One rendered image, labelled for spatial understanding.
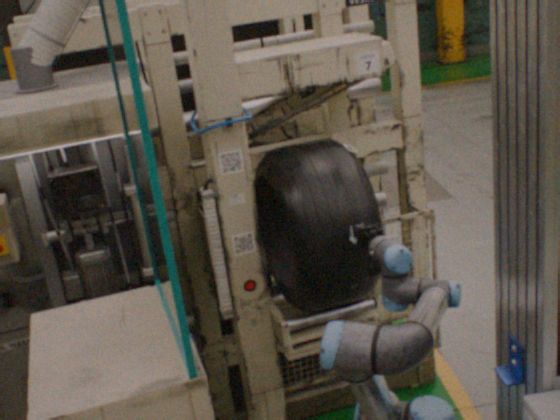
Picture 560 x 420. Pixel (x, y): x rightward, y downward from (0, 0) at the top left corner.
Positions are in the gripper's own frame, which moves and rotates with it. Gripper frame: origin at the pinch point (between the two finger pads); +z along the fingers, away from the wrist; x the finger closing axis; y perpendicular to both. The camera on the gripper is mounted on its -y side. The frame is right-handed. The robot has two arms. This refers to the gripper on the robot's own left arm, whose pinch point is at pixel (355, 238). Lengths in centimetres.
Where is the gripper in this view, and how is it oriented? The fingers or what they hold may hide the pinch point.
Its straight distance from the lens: 231.5
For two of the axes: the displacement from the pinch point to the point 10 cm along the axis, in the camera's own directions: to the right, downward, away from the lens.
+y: -1.6, -9.5, -2.6
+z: -2.7, -2.1, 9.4
